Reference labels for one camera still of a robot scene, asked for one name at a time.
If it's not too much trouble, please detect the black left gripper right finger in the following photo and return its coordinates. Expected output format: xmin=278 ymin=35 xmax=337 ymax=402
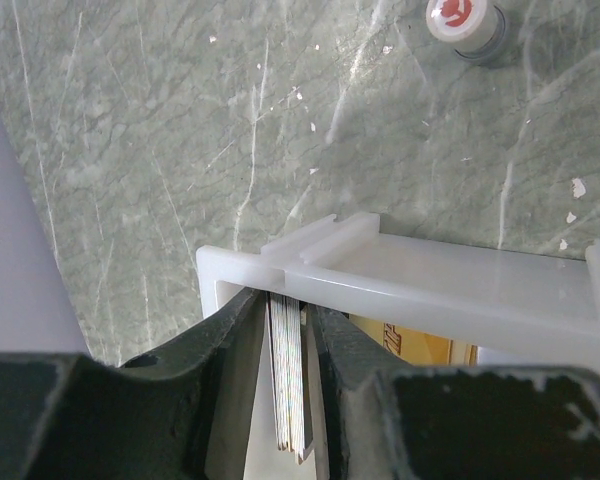
xmin=307 ymin=306 xmax=600 ymax=479

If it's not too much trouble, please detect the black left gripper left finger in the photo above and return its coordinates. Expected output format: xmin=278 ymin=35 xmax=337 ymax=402
xmin=0 ymin=288 xmax=260 ymax=479

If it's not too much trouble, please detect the stack of cards in tray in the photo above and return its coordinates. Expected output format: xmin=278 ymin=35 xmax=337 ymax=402
xmin=266 ymin=293 xmax=313 ymax=464

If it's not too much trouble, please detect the white card tray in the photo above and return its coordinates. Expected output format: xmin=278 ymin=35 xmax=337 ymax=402
xmin=196 ymin=213 xmax=600 ymax=374

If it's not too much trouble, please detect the yellow card in tray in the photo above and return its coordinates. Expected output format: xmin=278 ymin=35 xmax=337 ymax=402
xmin=349 ymin=315 xmax=478 ymax=366

